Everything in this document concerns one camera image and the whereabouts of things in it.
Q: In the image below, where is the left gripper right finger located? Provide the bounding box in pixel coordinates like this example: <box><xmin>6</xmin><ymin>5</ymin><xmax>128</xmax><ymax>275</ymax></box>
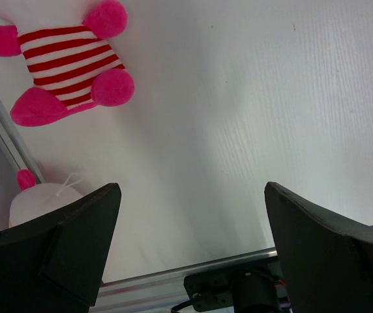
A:
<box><xmin>264</xmin><ymin>182</ymin><xmax>373</xmax><ymax>312</ymax></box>

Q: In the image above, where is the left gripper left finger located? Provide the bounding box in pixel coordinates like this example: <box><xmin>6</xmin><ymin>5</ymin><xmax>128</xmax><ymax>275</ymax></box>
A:
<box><xmin>0</xmin><ymin>183</ymin><xmax>121</xmax><ymax>312</ymax></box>

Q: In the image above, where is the panda plush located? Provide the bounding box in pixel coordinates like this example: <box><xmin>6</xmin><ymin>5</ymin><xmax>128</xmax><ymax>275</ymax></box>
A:
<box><xmin>9</xmin><ymin>170</ymin><xmax>83</xmax><ymax>228</ymax></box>
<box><xmin>0</xmin><ymin>1</ymin><xmax>135</xmax><ymax>127</ymax></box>

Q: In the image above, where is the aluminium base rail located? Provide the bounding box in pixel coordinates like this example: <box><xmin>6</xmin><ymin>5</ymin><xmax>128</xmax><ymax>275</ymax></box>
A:
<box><xmin>97</xmin><ymin>220</ymin><xmax>373</xmax><ymax>309</ymax></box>

